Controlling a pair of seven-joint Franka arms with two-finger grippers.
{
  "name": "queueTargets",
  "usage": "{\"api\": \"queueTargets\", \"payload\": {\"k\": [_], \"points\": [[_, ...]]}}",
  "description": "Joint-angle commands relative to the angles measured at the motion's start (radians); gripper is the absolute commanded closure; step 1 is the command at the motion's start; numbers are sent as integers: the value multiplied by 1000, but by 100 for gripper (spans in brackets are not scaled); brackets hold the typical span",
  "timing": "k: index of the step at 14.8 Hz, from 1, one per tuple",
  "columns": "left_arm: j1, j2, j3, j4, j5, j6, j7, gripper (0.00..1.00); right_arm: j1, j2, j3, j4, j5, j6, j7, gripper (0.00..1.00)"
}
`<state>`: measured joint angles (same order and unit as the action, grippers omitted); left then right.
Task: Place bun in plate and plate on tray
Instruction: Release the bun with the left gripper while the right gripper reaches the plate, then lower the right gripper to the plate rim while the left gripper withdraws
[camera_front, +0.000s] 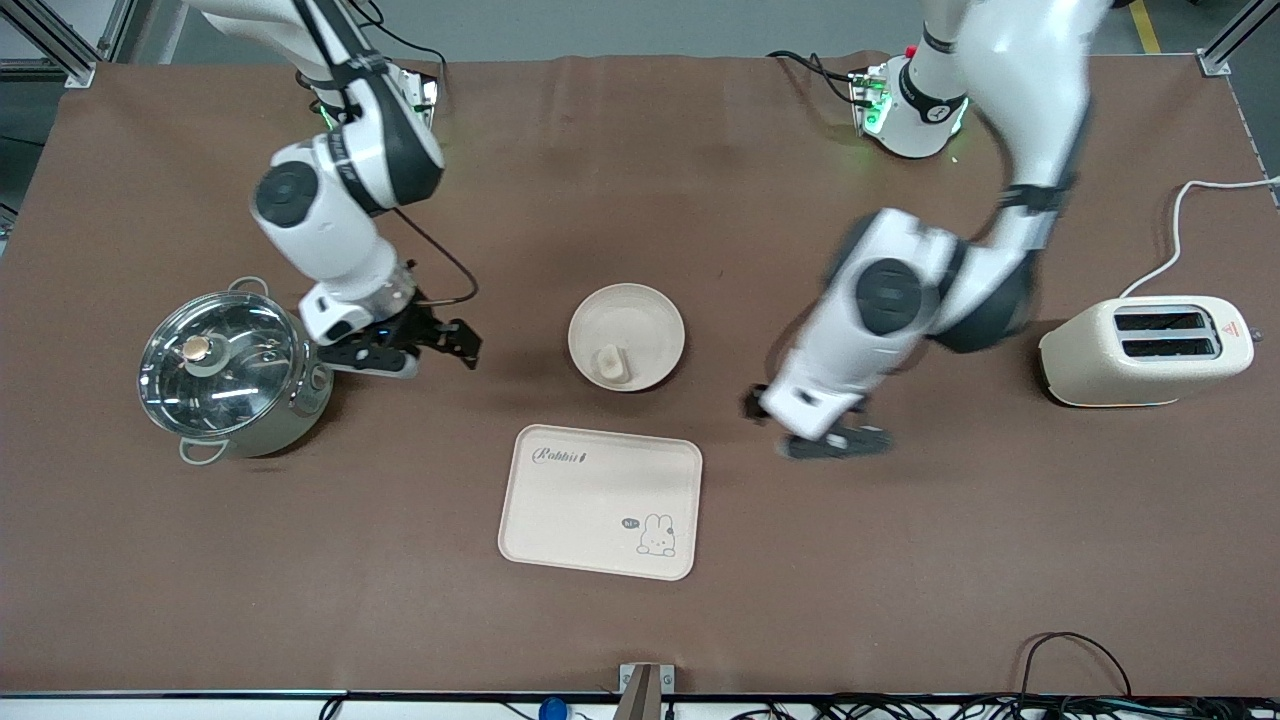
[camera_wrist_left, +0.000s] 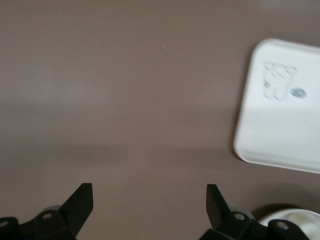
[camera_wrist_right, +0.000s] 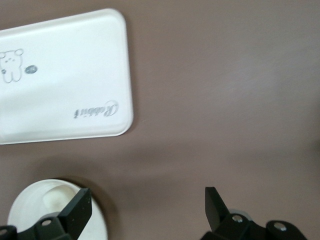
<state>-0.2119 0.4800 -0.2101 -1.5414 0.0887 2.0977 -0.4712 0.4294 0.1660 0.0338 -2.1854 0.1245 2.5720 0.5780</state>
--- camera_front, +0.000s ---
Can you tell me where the cream tray with rabbit print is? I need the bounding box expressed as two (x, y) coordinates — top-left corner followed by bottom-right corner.
(498, 424), (704, 582)

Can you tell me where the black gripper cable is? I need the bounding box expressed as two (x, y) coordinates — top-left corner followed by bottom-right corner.
(390, 205), (479, 306)

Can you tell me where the round cream plate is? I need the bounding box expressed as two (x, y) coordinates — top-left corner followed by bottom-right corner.
(568, 283), (687, 393)

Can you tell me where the grey metal table bracket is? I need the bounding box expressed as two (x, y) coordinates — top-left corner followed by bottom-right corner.
(618, 663), (676, 720)

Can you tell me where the cream two-slot toaster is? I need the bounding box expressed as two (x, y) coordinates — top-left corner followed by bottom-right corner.
(1038, 295), (1263, 409)

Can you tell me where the glass pot lid with knob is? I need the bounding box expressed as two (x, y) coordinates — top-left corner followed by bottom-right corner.
(140, 293), (301, 438)

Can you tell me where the brown table cover mat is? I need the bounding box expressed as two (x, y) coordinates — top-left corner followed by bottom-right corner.
(0, 52), (1280, 698)

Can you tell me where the green lit arm base connector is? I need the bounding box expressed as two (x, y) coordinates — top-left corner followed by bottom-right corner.
(848, 68), (893, 136)
(395, 68), (441, 126)

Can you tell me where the steel pot with grey handles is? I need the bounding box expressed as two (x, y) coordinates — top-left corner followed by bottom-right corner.
(137, 277), (336, 467)

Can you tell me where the white toaster power cable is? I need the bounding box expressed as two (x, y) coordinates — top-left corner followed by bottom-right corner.
(1118, 176), (1280, 301)

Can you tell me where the aluminium frame profile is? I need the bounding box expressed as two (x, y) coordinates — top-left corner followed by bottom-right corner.
(1195, 0), (1280, 76)
(0, 0), (136, 89)

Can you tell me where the black cable bundle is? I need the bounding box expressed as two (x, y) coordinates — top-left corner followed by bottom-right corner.
(730, 695), (1280, 720)

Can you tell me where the black arm base cable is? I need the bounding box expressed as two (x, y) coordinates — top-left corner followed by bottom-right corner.
(768, 50), (861, 106)
(345, 0), (446, 71)

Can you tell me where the black looped cable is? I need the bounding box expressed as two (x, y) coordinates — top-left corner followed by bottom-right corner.
(1018, 632), (1133, 701)

